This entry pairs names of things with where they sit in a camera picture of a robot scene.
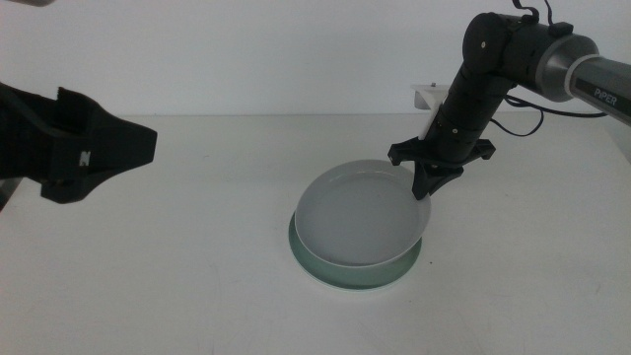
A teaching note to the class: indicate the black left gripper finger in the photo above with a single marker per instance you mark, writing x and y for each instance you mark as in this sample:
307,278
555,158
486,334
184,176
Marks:
71,190
116,145

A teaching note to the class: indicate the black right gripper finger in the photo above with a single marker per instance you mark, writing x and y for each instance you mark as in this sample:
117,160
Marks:
446,175
423,182

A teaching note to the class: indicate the grey shallow bowl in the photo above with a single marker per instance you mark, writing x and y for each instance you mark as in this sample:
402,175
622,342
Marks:
360,217

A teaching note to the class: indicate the pale green shallow bowl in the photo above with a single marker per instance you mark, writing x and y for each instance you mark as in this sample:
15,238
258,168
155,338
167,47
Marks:
355,277

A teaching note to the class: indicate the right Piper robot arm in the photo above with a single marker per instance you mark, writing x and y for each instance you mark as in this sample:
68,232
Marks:
493,49

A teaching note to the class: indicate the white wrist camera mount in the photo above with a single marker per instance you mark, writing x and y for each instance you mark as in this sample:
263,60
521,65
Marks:
429,96

